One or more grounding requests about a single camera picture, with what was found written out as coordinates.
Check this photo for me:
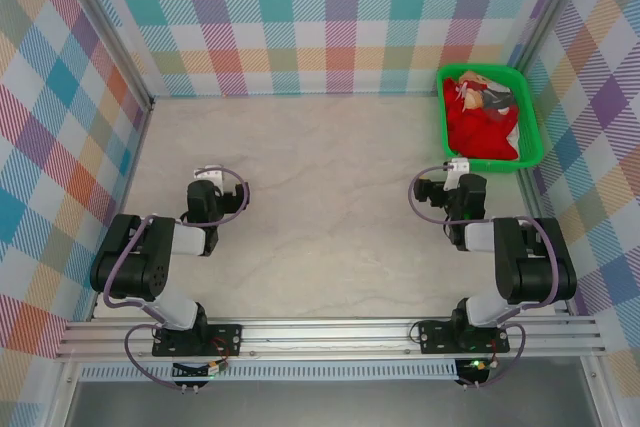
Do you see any red printed t-shirt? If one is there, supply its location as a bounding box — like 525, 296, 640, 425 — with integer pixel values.
443, 70, 522, 162

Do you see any green plastic basket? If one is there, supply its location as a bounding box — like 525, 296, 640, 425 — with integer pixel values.
435, 63, 545, 176

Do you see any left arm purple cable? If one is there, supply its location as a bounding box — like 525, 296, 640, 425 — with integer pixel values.
102, 166, 251, 391

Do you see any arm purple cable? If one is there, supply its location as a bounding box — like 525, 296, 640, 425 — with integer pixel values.
102, 166, 251, 391
409, 162, 559, 391

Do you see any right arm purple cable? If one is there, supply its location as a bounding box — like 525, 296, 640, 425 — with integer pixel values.
409, 162, 559, 391

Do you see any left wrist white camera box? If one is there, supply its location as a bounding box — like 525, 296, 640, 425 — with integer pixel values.
194, 163, 224, 183

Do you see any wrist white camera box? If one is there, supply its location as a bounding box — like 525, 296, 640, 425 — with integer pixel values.
194, 163, 224, 183
446, 157, 472, 193

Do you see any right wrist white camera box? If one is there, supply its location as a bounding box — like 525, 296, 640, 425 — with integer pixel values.
446, 157, 472, 193

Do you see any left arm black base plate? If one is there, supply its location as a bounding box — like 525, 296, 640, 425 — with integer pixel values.
151, 323, 245, 358

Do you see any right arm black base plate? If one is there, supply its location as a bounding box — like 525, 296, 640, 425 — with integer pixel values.
416, 319, 511, 354

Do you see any aluminium mounting rail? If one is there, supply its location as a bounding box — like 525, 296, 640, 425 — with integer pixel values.
53, 315, 610, 364

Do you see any grey slotted cable duct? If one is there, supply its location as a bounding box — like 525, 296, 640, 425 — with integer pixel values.
78, 365, 460, 382

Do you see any aluminium frame post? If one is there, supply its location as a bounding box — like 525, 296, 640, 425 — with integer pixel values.
52, 0, 156, 111
508, 0, 594, 71

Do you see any aluminium frame leg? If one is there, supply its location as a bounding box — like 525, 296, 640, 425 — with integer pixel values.
45, 360, 84, 427
578, 356, 625, 427

